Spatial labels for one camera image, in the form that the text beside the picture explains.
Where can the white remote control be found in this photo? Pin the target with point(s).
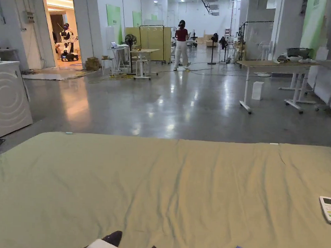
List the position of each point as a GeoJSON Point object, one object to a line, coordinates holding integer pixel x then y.
{"type": "Point", "coordinates": [328, 209]}

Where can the white standing fan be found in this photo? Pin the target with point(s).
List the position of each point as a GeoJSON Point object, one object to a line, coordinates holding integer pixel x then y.
{"type": "Point", "coordinates": [265, 51]}

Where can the white box on floor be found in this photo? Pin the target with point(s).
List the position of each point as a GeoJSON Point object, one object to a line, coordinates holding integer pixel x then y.
{"type": "Point", "coordinates": [257, 91]}

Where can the white washing machine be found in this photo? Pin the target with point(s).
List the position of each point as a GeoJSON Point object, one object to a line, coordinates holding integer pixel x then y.
{"type": "Point", "coordinates": [7, 98]}

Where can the green banner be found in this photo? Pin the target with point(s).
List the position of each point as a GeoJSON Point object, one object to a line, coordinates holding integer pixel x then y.
{"type": "Point", "coordinates": [314, 23]}

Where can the black standing fan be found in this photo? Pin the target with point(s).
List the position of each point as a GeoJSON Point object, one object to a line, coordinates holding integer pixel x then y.
{"type": "Point", "coordinates": [214, 42]}
{"type": "Point", "coordinates": [130, 41]}
{"type": "Point", "coordinates": [223, 45]}

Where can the black clothes rack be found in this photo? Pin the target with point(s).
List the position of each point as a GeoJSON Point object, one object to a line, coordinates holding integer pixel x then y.
{"type": "Point", "coordinates": [243, 42]}

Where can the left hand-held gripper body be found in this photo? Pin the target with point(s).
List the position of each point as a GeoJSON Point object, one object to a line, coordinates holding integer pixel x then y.
{"type": "Point", "coordinates": [104, 247]}

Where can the white and black robot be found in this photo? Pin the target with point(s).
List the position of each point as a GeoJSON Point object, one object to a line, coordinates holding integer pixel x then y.
{"type": "Point", "coordinates": [67, 43]}

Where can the stack of cartons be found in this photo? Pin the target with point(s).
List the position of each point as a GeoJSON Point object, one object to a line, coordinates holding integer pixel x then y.
{"type": "Point", "coordinates": [92, 63]}

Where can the yellow folding screen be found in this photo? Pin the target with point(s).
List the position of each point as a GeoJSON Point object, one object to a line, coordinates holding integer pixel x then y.
{"type": "Point", "coordinates": [155, 41]}

